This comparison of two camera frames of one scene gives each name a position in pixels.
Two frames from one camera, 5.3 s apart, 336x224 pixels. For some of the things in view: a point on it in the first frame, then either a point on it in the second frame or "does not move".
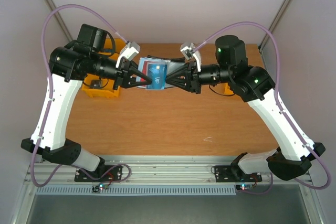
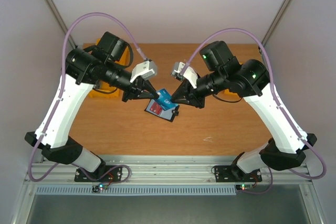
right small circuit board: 244,187 does not move
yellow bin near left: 106,89 does not move
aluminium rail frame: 149,170 does not move
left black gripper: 122,78 -> 136,90
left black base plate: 106,173 does not move
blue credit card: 157,73 -> 165,99
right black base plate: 226,174 does not move
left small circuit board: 100,187 does not move
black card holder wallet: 174,63 -> 169,115
